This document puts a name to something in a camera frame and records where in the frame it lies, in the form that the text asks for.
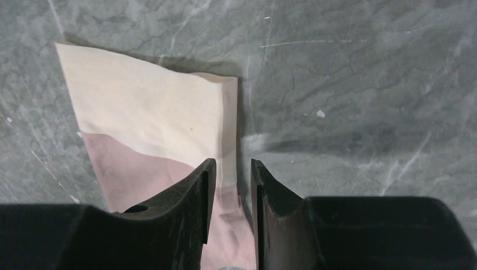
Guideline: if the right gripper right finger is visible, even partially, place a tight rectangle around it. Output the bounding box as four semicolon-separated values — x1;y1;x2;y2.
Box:
250;160;476;269

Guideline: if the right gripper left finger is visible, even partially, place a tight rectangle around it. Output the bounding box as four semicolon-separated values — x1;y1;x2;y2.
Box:
1;159;216;269

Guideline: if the pink beige underwear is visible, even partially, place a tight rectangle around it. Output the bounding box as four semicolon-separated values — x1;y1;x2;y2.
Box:
56;43;256;269

